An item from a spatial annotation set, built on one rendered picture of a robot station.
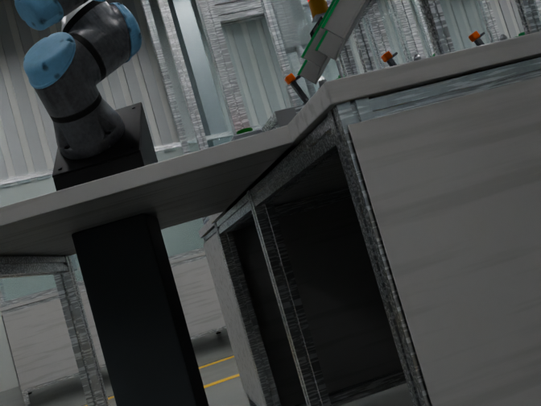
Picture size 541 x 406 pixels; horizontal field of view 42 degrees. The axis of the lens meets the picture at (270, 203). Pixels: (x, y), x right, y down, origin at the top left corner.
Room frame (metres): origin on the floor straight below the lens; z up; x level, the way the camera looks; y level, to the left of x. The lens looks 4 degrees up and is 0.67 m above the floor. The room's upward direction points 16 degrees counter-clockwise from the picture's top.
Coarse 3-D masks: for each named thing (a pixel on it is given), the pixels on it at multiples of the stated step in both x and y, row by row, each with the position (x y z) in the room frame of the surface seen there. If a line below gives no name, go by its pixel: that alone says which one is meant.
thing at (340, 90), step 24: (480, 48) 0.91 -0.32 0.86; (504, 48) 0.92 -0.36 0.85; (528, 48) 0.93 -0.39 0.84; (384, 72) 0.88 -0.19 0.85; (408, 72) 0.89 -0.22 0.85; (432, 72) 0.90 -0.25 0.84; (456, 72) 0.90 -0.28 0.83; (312, 96) 0.93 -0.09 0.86; (336, 96) 0.87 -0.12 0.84; (360, 96) 0.87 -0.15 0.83; (312, 120) 0.95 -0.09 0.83; (336, 168) 1.69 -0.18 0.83; (288, 192) 1.95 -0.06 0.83; (312, 192) 2.21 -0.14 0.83; (216, 216) 2.15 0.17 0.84
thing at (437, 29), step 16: (432, 0) 1.14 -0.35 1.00; (528, 0) 1.18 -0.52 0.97; (432, 16) 1.14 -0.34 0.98; (528, 16) 1.17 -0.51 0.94; (432, 32) 1.15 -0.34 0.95; (448, 32) 1.14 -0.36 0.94; (528, 32) 1.19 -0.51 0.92; (368, 48) 1.46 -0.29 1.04; (448, 48) 1.14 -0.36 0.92; (368, 64) 1.46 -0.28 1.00
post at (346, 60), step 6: (330, 0) 1.86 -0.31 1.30; (348, 42) 1.86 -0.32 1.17; (348, 48) 1.86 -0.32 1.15; (342, 54) 1.85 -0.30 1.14; (348, 54) 1.86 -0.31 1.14; (342, 60) 1.86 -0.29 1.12; (348, 60) 1.86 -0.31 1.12; (342, 66) 1.87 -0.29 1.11; (348, 66) 1.86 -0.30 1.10; (354, 66) 1.86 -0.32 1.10; (348, 72) 1.85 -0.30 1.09; (354, 72) 1.86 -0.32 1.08
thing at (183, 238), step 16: (160, 160) 6.66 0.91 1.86; (48, 176) 6.29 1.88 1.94; (0, 192) 6.13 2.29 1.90; (16, 192) 6.18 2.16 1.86; (32, 192) 6.23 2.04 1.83; (48, 192) 6.28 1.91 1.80; (192, 224) 6.71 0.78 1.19; (176, 240) 6.64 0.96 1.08; (192, 240) 6.69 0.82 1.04; (80, 272) 6.31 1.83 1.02; (16, 288) 6.11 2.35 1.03; (32, 288) 6.16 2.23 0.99; (48, 288) 6.20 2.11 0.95
